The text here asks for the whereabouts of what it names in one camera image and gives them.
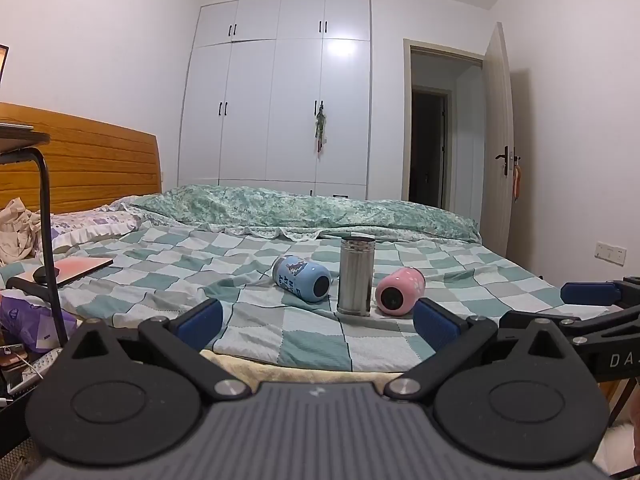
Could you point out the white wall socket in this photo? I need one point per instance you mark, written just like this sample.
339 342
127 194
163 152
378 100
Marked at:
610 253

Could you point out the hanging wardrobe ornament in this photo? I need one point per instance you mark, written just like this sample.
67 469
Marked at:
319 127

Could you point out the stainless steel cup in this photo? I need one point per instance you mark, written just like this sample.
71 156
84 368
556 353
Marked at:
356 280

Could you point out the white remote control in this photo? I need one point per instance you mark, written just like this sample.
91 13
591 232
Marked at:
35 367

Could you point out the purple plastic bag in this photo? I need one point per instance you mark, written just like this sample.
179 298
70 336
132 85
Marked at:
25 322

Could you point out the door frame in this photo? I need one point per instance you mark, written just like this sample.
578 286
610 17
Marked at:
407 120

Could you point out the black frame side table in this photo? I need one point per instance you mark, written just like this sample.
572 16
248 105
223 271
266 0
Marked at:
46 210

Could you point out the pink bottle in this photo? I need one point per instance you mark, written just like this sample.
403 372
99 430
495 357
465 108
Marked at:
406 284

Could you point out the blue bottle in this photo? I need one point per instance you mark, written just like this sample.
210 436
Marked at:
299 276

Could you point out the wooden headboard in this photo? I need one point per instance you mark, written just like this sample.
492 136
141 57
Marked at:
100 165

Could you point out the green checkered bed sheet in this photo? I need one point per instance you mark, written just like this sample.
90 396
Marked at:
280 325

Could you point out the person's right forearm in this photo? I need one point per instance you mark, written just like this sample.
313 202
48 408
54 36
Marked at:
635 420

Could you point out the wall picture frame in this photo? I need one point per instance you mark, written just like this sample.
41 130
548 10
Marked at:
3 62

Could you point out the pink laptop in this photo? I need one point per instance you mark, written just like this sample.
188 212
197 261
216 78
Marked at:
85 266

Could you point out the black computer mouse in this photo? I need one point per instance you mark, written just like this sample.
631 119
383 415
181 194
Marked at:
42 274

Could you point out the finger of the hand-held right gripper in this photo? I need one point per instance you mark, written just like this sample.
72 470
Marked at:
590 293
515 321

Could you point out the beige door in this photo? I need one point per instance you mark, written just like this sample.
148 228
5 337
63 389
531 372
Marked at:
497 110

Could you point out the purple floral pillow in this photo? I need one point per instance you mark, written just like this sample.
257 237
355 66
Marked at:
85 225

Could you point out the green floral quilt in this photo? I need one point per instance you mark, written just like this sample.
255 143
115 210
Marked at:
280 210

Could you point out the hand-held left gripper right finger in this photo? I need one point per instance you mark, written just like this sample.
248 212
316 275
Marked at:
434 327

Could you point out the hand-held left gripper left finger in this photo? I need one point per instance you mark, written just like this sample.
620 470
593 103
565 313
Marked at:
202 321

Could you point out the crumpled beige cloth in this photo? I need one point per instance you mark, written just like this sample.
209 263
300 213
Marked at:
17 232

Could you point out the white wardrobe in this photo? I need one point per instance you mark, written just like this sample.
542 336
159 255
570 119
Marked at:
295 110

